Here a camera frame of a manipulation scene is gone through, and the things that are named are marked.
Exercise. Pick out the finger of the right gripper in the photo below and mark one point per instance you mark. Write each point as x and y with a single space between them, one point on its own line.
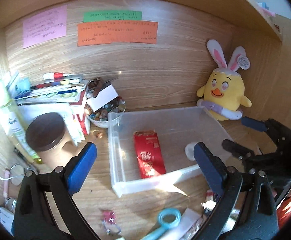
254 124
238 151

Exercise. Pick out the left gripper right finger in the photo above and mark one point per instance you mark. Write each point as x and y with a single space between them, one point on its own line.
257 218

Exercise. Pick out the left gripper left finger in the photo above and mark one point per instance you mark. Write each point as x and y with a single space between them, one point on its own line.
33 218

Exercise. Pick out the yellow chick plush toy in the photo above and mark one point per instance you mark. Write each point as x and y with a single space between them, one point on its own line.
224 92

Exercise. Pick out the white tape roll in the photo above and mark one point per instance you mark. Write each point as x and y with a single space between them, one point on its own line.
189 151

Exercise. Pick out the white flat packet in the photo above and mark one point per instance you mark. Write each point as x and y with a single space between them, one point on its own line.
188 219

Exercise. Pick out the clear plastic storage bin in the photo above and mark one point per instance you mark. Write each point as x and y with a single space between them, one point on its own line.
176 129

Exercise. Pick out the brown lidded mug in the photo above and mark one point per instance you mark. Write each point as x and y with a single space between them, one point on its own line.
49 137

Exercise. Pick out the red snack packet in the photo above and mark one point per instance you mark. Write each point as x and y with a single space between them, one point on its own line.
149 155

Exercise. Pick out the yellow green bottle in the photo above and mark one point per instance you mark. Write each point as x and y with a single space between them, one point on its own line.
15 127

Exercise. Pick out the white bowl of trinkets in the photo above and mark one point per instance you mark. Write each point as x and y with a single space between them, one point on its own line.
99 118

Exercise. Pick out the white card box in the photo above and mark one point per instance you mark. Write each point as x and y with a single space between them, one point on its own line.
104 96

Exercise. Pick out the red white marker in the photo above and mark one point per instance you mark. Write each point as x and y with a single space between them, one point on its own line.
55 75

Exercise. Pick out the green sticky note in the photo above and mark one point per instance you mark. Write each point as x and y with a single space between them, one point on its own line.
112 15

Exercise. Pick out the orange sticky note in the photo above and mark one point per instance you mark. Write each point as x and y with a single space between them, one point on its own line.
107 32

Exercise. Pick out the pink sticky note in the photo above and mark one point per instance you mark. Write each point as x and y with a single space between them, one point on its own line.
45 26

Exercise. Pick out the pink keychain charm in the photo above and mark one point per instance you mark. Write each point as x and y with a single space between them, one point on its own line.
109 222

